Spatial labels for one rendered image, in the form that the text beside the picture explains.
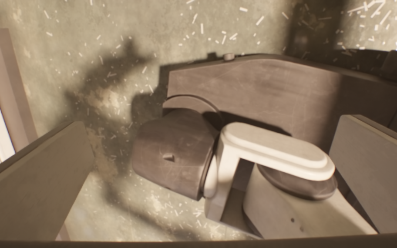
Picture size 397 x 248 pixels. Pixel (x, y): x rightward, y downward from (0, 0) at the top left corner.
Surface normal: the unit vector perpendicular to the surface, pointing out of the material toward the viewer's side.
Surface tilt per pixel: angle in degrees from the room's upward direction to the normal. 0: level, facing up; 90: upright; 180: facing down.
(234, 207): 90
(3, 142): 82
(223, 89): 0
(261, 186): 45
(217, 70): 0
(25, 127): 90
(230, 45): 0
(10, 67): 90
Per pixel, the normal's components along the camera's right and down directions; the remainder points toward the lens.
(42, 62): -0.35, 0.36
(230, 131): 0.15, -0.89
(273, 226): -0.91, 0.04
